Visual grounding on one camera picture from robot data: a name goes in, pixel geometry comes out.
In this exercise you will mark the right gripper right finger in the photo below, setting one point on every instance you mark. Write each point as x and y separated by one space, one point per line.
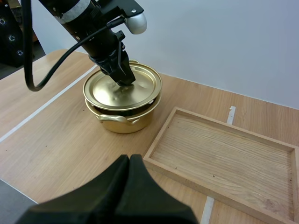
149 205

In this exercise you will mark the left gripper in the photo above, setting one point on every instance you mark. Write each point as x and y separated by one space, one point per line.
98 37

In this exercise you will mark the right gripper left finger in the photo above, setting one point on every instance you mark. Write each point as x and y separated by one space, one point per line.
93 200

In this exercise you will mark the gold pot lid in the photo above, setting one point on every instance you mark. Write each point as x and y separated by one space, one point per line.
105 94

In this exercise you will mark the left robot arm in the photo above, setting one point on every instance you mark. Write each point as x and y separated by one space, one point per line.
70 8

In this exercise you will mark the shallow wooden tray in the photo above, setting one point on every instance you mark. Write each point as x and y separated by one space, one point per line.
222 161

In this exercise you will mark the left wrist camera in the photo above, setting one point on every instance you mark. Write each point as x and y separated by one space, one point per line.
137 23

